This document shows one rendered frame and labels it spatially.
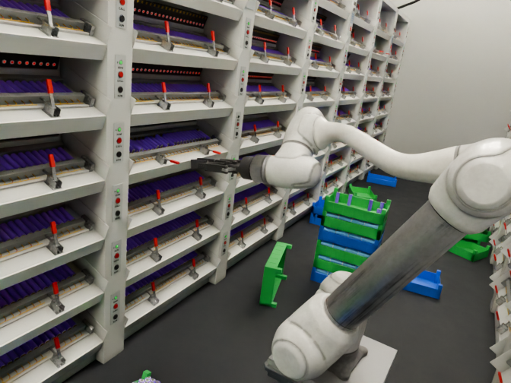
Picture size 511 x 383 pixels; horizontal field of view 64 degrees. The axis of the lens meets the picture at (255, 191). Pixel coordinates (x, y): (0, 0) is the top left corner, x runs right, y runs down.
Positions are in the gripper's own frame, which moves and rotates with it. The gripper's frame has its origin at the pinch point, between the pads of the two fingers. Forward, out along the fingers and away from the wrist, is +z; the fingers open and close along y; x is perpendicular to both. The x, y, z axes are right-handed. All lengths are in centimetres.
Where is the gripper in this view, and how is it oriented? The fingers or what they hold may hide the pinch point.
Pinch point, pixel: (202, 163)
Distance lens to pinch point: 141.9
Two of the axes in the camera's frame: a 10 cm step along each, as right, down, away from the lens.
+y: 4.8, -2.2, 8.5
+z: -8.8, -1.1, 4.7
